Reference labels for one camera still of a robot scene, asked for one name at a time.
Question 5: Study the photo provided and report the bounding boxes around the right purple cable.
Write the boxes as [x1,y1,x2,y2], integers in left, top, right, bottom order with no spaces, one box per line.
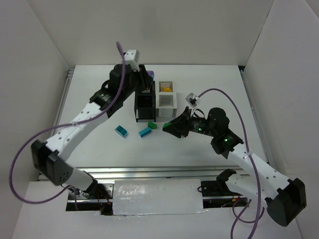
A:
[196,88,265,239]

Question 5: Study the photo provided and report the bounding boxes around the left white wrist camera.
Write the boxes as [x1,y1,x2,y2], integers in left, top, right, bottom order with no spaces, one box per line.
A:
[121,49,140,72]

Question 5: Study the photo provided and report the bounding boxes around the green curved lego brick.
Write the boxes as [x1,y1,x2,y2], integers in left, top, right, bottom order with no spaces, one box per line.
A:
[148,121,158,129]

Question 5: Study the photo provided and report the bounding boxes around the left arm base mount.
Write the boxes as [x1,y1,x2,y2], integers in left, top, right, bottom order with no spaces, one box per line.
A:
[66,183,114,216]

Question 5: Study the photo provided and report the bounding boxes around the yellow lego brick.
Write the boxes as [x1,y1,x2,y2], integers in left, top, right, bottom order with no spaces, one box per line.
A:
[161,87,172,92]

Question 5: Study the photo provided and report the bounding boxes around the black slotted container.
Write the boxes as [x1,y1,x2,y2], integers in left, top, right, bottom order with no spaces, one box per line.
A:
[134,82,156,122]

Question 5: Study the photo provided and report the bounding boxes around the white tape covered plate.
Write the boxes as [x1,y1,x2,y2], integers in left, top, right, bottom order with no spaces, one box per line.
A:
[113,179,204,216]

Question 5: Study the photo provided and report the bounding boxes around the white slotted container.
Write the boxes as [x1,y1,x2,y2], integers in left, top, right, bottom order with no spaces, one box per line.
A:
[155,81,177,119]

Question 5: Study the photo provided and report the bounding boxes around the teal long lego brick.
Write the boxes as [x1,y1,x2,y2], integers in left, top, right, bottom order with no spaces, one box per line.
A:
[139,127,152,138]

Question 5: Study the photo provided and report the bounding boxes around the purple round flower lego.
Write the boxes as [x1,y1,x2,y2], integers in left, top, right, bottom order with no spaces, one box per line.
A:
[147,71,155,78]

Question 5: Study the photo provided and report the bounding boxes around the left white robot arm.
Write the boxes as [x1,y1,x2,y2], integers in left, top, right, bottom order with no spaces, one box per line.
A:
[31,64,153,196]

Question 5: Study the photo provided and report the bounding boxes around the teal curved lego brick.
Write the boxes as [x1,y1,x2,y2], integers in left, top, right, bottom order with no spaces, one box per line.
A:
[115,125,128,138]

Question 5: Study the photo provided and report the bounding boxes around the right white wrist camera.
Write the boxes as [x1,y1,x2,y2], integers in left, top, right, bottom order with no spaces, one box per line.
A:
[185,93,200,112]

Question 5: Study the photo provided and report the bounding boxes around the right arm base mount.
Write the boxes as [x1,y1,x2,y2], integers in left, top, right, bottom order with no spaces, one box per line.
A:
[197,169,247,209]

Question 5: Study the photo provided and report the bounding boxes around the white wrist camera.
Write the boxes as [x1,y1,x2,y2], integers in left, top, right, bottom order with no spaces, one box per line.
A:
[121,49,140,72]
[185,93,200,112]

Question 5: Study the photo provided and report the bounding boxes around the small green lego brick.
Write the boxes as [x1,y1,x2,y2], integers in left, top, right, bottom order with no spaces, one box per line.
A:
[162,122,170,128]

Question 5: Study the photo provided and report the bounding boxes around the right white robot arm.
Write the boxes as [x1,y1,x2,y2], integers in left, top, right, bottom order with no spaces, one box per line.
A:
[162,107,307,227]

